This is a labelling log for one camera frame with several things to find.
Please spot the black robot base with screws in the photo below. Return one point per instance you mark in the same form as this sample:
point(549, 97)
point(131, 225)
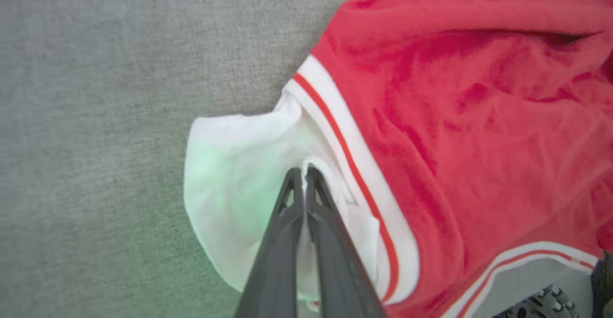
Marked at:
point(541, 306)

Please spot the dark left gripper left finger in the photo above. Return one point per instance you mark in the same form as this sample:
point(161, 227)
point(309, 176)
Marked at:
point(278, 260)

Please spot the grey fabric sofa cushion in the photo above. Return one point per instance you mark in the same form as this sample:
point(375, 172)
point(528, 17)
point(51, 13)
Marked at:
point(119, 117)

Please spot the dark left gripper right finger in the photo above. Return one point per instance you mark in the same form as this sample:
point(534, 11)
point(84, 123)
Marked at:
point(335, 270)

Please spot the red garment with white trim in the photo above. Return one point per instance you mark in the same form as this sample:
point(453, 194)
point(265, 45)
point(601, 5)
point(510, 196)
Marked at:
point(479, 117)

